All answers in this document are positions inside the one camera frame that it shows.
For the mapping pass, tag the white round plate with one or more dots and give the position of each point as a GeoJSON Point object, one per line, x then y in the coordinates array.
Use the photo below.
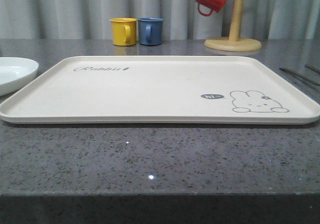
{"type": "Point", "coordinates": [15, 73]}

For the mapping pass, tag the steel fork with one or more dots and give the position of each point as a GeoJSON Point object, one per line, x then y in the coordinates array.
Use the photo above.
{"type": "Point", "coordinates": [287, 70]}

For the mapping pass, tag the blue mug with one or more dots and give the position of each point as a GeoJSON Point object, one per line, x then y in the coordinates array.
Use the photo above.
{"type": "Point", "coordinates": [150, 31]}

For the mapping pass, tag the cream rabbit tray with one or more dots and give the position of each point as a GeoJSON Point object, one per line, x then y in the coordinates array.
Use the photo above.
{"type": "Point", "coordinates": [160, 89]}

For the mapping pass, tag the yellow mug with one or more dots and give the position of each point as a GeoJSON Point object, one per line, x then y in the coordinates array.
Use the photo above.
{"type": "Point", "coordinates": [124, 31]}

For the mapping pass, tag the wooden mug tree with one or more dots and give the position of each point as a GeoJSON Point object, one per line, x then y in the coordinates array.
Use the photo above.
{"type": "Point", "coordinates": [234, 43]}

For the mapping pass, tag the grey curtain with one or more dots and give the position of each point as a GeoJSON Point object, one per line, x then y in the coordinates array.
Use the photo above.
{"type": "Point", "coordinates": [90, 19]}

